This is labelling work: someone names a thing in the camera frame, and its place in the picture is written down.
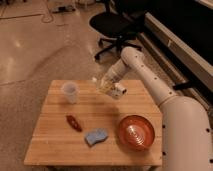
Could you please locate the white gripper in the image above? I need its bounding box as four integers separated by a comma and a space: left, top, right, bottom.
102, 71, 127, 99

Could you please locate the clear plastic bottle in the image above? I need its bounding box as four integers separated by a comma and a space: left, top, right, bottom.
92, 77, 115, 98

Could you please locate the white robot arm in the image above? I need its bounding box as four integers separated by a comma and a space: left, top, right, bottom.
101, 47, 213, 171

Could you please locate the translucent plastic cup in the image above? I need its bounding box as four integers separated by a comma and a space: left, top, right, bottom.
61, 82, 78, 104

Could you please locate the orange bowl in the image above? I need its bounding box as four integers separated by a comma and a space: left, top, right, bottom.
118, 115, 155, 151

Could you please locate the blue sponge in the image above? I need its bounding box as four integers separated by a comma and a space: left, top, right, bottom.
85, 128, 108, 146

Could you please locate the black office chair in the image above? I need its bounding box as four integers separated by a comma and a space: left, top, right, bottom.
89, 0, 150, 62

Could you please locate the wooden table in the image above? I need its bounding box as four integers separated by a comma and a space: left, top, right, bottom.
24, 80, 162, 166

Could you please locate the grey wall ledge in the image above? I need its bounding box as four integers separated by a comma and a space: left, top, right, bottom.
137, 12, 213, 128

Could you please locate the floor cable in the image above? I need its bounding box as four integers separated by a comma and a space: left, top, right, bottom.
0, 0, 78, 24

